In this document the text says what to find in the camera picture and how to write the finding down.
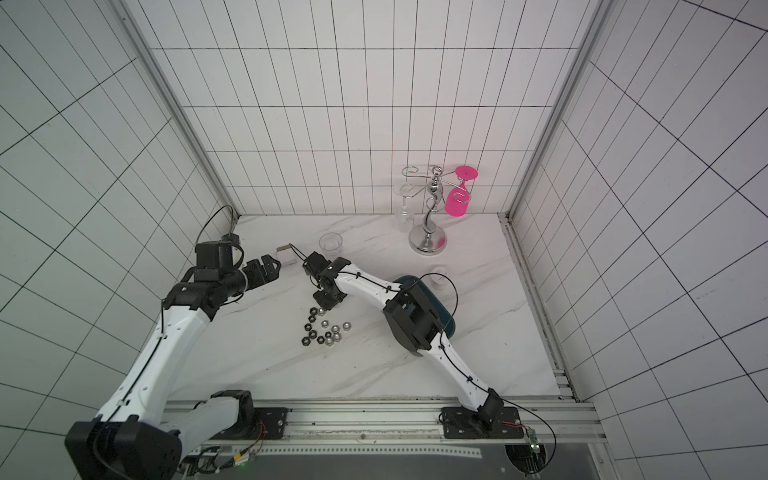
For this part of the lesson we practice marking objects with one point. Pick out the silver glass rack stand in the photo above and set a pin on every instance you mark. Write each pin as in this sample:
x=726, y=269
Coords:
x=434, y=183

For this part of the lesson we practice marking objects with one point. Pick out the pink wine glass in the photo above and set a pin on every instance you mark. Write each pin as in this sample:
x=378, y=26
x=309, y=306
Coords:
x=458, y=200

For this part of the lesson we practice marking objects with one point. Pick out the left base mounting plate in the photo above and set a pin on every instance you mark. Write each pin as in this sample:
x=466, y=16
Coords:
x=265, y=424

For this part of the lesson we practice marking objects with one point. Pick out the teal storage box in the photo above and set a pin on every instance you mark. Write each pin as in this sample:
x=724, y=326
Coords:
x=444, y=315

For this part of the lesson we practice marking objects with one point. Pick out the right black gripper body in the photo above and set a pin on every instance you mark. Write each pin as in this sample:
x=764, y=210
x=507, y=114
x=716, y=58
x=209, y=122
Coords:
x=318, y=271

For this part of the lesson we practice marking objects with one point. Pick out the clear wine glass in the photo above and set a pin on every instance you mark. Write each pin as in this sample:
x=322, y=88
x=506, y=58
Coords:
x=406, y=217

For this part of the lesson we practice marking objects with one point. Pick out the small white cardboard box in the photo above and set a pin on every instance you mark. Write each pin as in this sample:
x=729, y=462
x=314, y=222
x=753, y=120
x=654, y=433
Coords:
x=286, y=255

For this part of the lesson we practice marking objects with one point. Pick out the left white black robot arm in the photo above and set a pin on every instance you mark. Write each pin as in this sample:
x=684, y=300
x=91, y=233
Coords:
x=127, y=438

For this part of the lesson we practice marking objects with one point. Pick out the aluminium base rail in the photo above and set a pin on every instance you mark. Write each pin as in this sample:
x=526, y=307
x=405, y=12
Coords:
x=410, y=426

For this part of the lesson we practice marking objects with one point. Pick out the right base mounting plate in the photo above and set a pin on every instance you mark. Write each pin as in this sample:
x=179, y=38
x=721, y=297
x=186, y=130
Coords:
x=459, y=423

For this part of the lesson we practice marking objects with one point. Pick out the clear plastic cup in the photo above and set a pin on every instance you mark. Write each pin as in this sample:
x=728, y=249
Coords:
x=331, y=244

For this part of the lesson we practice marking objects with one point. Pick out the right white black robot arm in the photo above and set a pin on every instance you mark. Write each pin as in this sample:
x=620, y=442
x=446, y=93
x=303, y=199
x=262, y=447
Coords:
x=418, y=322

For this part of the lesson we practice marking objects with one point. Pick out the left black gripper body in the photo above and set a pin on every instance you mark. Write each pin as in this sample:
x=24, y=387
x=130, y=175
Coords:
x=240, y=279

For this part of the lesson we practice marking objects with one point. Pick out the base mounting plate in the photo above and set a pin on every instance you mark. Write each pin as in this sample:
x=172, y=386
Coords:
x=459, y=423
x=265, y=424

